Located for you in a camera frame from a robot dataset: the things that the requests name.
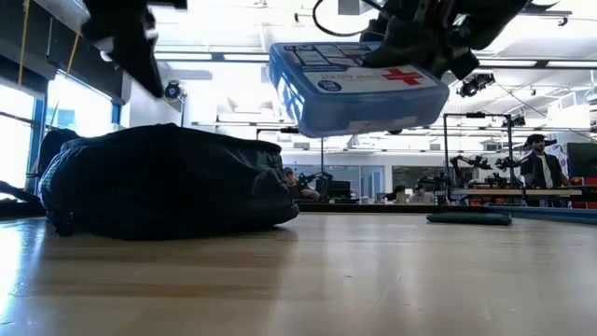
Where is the blue first aid kit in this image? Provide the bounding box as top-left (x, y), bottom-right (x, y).
top-left (268, 40), bottom-right (451, 139)

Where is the black stand frame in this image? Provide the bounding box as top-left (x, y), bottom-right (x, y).
top-left (255, 127), bottom-right (326, 188)

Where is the floral curtain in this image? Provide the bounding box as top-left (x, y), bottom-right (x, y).
top-left (552, 142), bottom-right (571, 174)

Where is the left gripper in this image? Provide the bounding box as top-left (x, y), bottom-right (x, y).
top-left (81, 0), bottom-right (164, 99)

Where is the brown gripper cable loop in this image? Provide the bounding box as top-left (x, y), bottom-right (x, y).
top-left (311, 0), bottom-right (377, 38)

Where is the yellow hanging strap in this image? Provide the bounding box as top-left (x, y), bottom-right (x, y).
top-left (66, 31), bottom-right (81, 76)
top-left (18, 0), bottom-right (30, 88)

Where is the navy blue backpack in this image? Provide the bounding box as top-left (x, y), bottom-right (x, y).
top-left (39, 122), bottom-right (301, 242)

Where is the black camera rig frame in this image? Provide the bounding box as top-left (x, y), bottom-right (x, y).
top-left (441, 111), bottom-right (515, 202)

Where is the long ceiling light fixture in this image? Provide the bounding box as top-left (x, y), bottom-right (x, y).
top-left (153, 50), bottom-right (271, 64)

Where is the large black monitor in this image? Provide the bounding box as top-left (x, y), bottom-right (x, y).
top-left (566, 142), bottom-right (597, 179)

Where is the black wallet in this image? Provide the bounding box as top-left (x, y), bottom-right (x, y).
top-left (425, 212), bottom-right (513, 227)

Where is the red storage rack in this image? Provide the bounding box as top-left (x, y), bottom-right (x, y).
top-left (568, 176), bottom-right (597, 210)

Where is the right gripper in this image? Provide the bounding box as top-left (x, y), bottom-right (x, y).
top-left (362, 0), bottom-right (480, 81)

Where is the black ceiling spotlight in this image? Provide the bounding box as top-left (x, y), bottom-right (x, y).
top-left (162, 79), bottom-right (183, 101)

